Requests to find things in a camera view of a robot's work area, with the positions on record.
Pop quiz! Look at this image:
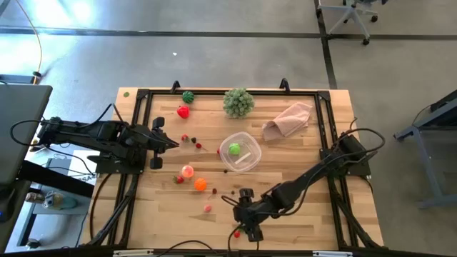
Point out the white paper sheet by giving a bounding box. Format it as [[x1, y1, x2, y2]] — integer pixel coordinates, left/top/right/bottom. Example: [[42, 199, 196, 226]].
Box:
[[67, 149, 103, 186]]

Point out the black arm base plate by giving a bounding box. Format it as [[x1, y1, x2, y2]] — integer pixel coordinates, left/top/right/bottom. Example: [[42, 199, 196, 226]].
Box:
[[319, 148, 372, 178], [87, 153, 146, 176]]

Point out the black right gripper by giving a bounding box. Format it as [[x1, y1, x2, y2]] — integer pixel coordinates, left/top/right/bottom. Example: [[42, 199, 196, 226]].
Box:
[[233, 188, 267, 243]]

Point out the clear plastic tupperware container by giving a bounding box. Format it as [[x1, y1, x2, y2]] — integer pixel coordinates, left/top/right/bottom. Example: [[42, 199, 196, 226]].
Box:
[[219, 131, 263, 173]]

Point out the grey laptop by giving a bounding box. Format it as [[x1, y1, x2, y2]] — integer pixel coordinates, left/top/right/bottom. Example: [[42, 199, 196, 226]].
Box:
[[0, 84, 54, 186]]

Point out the office chair base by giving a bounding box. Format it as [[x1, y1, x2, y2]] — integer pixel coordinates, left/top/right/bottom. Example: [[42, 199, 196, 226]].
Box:
[[316, 0, 388, 46]]

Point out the black table edge cable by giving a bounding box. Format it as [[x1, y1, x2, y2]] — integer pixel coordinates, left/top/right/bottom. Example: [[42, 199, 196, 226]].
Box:
[[156, 239, 222, 257]]

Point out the black hanging cable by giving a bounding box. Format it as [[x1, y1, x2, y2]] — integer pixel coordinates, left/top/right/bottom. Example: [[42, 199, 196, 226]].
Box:
[[89, 173, 114, 241]]

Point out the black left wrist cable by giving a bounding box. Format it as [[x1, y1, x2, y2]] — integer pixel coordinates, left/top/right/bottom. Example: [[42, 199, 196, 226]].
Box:
[[76, 102, 124, 130]]

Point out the grey metal desk frame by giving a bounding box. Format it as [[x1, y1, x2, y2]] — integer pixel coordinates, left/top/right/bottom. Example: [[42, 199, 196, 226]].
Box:
[[393, 89, 457, 210]]

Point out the green broccoli bunch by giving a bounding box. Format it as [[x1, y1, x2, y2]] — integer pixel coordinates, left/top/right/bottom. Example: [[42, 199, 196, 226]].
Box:
[[223, 87, 256, 119]]

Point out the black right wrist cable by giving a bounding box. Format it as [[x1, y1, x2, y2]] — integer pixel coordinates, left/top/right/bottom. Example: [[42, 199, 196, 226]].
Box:
[[220, 194, 241, 208]]

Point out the black side desk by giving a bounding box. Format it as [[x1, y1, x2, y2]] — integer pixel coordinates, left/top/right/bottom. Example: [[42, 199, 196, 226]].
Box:
[[0, 159, 96, 251]]

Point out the silver aluminium extrusion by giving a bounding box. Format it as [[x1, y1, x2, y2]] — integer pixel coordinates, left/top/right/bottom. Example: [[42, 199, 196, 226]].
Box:
[[112, 248, 154, 257], [312, 250, 354, 257]]

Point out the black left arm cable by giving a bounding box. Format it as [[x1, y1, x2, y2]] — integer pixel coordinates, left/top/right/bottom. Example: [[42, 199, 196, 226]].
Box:
[[9, 119, 49, 147]]

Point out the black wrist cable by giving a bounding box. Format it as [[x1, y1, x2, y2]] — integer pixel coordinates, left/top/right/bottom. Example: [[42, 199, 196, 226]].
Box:
[[76, 102, 124, 130], [220, 194, 241, 208]]

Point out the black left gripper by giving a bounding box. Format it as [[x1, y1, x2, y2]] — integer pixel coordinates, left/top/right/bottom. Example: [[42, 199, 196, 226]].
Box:
[[148, 116, 180, 171]]

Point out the yellow cable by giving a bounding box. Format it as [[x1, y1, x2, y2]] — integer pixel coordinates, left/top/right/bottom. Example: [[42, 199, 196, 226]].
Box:
[[14, 0, 44, 85]]

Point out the black aluminium table frame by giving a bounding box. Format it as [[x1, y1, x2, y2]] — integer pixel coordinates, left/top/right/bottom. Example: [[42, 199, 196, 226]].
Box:
[[87, 87, 385, 251]]

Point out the beige folded cloth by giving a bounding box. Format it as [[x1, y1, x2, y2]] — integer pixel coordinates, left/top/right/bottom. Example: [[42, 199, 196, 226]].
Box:
[[261, 101, 313, 142]]

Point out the teal plastic item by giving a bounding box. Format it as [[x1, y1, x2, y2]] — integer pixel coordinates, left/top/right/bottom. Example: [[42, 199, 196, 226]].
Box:
[[41, 191, 78, 211]]

